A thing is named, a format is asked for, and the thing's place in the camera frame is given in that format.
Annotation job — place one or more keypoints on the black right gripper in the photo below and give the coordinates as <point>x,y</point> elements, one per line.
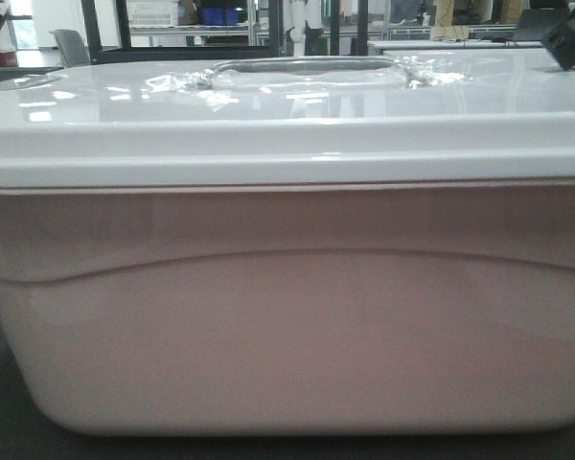
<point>559,41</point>

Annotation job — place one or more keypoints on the white bin lid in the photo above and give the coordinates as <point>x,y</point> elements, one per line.
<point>295,122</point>

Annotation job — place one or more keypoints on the white plastic storage bin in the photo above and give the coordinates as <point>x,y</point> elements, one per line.
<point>417,310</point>

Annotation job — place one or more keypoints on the blue background bin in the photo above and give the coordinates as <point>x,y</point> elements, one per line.
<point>216,16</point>

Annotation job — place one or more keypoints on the dark red box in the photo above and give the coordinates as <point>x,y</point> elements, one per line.
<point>8,59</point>

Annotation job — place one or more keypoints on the black laptop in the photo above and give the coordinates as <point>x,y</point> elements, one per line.
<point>534,24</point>

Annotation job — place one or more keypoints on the grey office chair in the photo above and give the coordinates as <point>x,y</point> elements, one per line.
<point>72,50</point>

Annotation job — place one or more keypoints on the white perforated crate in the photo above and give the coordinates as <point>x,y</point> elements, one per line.
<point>156,13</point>

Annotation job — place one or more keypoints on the black metal frame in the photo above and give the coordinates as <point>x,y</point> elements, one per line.
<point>126,52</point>

